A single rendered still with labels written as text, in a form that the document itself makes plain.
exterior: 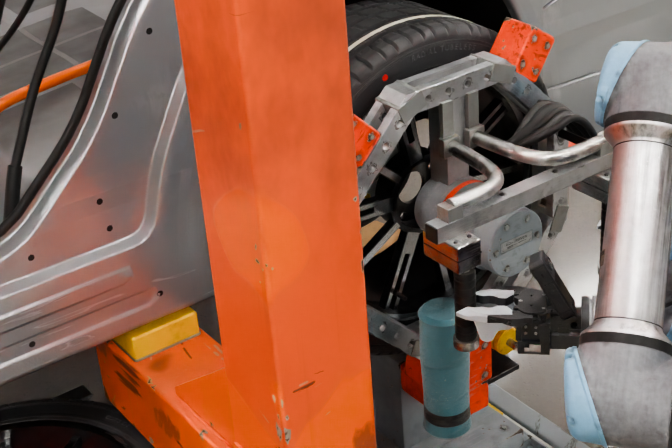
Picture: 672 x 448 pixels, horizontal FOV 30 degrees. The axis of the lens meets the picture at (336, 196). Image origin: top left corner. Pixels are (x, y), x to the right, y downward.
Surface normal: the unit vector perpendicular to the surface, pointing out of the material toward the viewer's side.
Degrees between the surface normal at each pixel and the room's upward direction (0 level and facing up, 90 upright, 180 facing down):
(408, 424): 90
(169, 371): 0
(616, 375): 43
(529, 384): 0
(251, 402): 90
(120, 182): 90
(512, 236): 90
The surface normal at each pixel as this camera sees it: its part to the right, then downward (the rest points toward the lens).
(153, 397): -0.81, 0.32
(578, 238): -0.07, -0.88
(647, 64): -0.24, -0.40
